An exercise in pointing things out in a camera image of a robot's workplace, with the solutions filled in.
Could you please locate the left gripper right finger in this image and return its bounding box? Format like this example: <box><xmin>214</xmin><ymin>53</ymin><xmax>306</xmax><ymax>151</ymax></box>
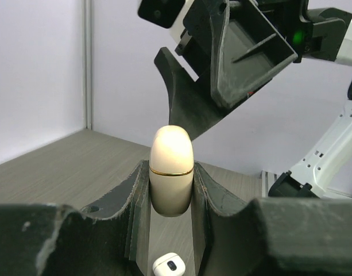
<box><xmin>191</xmin><ymin>163</ymin><xmax>352</xmax><ymax>275</ymax></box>

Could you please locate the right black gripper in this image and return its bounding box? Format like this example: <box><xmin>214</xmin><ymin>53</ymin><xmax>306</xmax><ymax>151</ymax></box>
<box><xmin>175</xmin><ymin>1</ymin><xmax>313</xmax><ymax>109</ymax></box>

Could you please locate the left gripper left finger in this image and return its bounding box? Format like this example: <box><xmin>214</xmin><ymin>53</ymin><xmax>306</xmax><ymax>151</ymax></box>
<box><xmin>0</xmin><ymin>160</ymin><xmax>150</xmax><ymax>275</ymax></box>

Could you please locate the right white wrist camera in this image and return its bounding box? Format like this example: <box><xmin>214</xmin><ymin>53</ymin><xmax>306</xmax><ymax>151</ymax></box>
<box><xmin>137</xmin><ymin>0</ymin><xmax>194</xmax><ymax>43</ymax></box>

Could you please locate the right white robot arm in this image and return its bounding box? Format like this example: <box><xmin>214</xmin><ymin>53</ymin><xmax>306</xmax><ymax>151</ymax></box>
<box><xmin>194</xmin><ymin>61</ymin><xmax>352</xmax><ymax>176</ymax></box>

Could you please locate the beige earbud case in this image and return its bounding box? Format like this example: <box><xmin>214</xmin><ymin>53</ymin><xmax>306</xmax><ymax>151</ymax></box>
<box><xmin>149</xmin><ymin>125</ymin><xmax>194</xmax><ymax>217</ymax></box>

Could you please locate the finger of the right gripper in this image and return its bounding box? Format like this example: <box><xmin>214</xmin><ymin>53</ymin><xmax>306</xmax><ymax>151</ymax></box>
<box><xmin>154</xmin><ymin>47</ymin><xmax>230</xmax><ymax>140</ymax></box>

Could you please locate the white earbud charging case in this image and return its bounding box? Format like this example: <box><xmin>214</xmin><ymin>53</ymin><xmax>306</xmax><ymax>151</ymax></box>
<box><xmin>152</xmin><ymin>252</ymin><xmax>185</xmax><ymax>276</ymax></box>

